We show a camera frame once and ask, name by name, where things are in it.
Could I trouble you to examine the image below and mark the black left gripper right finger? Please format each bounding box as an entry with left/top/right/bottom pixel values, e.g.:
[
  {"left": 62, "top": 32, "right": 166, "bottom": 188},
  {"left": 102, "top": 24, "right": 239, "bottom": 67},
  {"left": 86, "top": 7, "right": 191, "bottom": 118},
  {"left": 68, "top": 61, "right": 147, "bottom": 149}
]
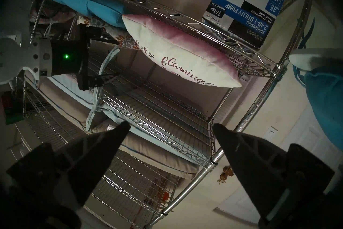
[{"left": 212, "top": 123, "right": 334, "bottom": 228}]

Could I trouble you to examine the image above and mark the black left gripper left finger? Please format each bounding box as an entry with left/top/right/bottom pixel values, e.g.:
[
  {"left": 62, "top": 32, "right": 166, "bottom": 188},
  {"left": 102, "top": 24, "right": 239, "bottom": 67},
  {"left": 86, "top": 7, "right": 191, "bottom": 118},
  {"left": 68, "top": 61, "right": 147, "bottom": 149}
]
[{"left": 7, "top": 121, "right": 131, "bottom": 206}]

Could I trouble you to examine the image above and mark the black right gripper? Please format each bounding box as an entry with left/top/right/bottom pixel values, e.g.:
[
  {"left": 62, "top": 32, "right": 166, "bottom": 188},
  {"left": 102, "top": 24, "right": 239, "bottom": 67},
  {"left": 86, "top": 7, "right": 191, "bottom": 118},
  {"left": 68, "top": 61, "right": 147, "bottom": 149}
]
[{"left": 50, "top": 24, "right": 121, "bottom": 91}]

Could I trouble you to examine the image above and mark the floral print throw pillow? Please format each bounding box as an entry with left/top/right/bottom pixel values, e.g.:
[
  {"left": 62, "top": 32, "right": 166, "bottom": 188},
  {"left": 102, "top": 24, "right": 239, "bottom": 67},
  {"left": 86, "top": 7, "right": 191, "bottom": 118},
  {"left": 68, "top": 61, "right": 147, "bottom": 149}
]
[{"left": 78, "top": 15, "right": 140, "bottom": 50}]

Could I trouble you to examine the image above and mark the white pink script pillow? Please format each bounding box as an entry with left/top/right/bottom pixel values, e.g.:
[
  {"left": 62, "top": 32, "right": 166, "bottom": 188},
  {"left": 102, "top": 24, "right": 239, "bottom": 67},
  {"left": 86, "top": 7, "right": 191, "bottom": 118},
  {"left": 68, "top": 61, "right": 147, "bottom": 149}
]
[{"left": 121, "top": 14, "right": 242, "bottom": 88}]

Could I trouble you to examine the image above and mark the teal seat cushion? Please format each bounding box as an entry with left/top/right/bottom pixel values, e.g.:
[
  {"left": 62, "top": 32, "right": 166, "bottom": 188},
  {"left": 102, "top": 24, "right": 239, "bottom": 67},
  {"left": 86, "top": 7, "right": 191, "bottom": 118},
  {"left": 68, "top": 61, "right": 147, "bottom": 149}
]
[
  {"left": 48, "top": 0, "right": 128, "bottom": 28},
  {"left": 292, "top": 18, "right": 343, "bottom": 151}
]

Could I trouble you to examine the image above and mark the light blue patio cushion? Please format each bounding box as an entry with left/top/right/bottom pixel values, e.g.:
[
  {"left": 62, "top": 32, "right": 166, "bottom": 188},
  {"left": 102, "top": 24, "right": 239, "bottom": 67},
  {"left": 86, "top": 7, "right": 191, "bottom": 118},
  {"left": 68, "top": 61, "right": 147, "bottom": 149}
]
[{"left": 50, "top": 46, "right": 200, "bottom": 164}]

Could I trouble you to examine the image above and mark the white panel door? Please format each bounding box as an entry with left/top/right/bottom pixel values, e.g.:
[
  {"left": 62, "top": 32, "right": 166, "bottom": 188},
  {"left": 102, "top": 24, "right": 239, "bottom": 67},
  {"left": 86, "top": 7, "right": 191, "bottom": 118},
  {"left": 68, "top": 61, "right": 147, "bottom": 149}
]
[{"left": 214, "top": 108, "right": 343, "bottom": 225}]

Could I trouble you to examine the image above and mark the red green small box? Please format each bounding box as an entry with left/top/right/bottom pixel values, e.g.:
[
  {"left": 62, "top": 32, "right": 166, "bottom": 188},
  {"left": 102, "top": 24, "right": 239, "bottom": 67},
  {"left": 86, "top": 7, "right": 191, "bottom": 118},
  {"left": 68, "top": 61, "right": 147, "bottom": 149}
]
[{"left": 1, "top": 91, "right": 25, "bottom": 125}]

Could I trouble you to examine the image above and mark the white rolling side table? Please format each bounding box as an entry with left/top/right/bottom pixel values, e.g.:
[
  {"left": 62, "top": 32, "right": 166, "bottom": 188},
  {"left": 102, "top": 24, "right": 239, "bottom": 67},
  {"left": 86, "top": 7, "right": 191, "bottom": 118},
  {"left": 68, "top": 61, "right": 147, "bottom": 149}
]
[{"left": 289, "top": 48, "right": 343, "bottom": 70}]

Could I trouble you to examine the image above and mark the utility pump cardboard box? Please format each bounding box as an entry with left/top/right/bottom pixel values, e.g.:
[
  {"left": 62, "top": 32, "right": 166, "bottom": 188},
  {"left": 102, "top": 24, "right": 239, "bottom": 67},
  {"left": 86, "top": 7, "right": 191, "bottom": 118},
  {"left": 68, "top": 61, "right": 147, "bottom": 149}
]
[{"left": 202, "top": 0, "right": 293, "bottom": 48}]

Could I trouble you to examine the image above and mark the brown anchor wall ornament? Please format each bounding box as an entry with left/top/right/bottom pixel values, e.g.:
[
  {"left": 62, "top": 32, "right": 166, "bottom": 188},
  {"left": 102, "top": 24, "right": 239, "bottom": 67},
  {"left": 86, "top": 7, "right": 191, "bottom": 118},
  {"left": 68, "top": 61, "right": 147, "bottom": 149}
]
[{"left": 218, "top": 165, "right": 234, "bottom": 185}]

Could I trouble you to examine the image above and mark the chrome wire shelf rack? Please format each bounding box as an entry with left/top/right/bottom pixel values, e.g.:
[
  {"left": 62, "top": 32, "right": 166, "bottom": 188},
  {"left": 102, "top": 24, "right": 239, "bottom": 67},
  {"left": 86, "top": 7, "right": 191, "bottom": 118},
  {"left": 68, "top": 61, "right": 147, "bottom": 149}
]
[{"left": 16, "top": 0, "right": 314, "bottom": 229}]

